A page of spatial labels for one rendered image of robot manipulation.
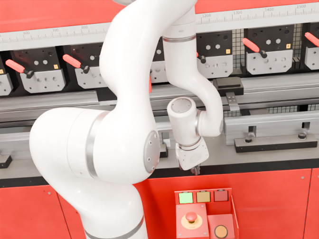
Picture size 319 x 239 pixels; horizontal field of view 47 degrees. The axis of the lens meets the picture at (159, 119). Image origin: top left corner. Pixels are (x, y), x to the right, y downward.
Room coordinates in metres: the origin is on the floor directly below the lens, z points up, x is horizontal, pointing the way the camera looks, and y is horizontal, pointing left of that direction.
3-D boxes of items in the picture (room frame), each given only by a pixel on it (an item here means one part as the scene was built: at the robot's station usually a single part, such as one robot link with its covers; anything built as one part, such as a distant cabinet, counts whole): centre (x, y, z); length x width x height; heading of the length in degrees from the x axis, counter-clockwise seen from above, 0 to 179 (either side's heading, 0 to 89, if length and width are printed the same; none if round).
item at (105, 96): (1.27, 0.17, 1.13); 0.10 x 0.02 x 0.10; 85
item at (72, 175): (0.55, 0.14, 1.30); 0.19 x 0.12 x 0.24; 66
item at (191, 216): (0.91, -0.07, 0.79); 0.04 x 0.04 x 0.04
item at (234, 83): (1.38, -0.31, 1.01); 0.26 x 0.12 x 0.05; 175
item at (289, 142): (1.15, -0.43, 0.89); 0.30 x 0.05 x 0.03; 85
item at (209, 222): (0.92, -0.12, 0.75); 0.20 x 0.16 x 0.18; 85
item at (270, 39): (1.21, -0.40, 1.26); 0.15 x 0.09 x 0.17; 85
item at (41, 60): (1.28, 0.40, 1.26); 0.15 x 0.09 x 0.17; 85
